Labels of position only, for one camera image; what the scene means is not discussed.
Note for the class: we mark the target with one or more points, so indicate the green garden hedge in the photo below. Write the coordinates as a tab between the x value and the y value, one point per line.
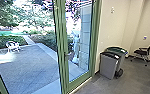
47	40

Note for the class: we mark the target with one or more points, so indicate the small black swivel chair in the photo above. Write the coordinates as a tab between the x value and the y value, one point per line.
143	51

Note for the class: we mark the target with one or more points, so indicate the green framed glass door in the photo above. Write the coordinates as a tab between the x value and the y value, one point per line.
62	46

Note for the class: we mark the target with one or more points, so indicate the white garden statue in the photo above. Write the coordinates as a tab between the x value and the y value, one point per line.
75	46

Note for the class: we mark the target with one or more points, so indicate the white wall switch plate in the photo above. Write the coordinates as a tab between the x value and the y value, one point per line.
112	10

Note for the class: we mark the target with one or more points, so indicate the small white wall outlet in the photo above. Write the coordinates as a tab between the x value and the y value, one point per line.
144	37

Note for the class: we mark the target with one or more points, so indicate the grey indoor trash bin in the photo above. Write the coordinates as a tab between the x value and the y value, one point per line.
108	65

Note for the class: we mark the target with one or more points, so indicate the large green tree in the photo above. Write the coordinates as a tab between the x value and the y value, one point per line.
4	13

